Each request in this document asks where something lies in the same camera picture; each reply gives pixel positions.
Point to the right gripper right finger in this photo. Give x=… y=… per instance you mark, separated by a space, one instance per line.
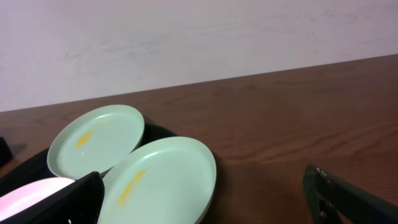
x=329 y=196

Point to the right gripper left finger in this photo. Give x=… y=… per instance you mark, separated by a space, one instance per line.
x=79 y=202

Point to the pale pink plate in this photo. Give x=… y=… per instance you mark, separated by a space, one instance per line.
x=30 y=194

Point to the mint plate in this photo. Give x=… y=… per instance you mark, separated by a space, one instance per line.
x=167 y=181
x=96 y=141

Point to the black round serving tray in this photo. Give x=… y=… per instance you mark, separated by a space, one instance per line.
x=35 y=168

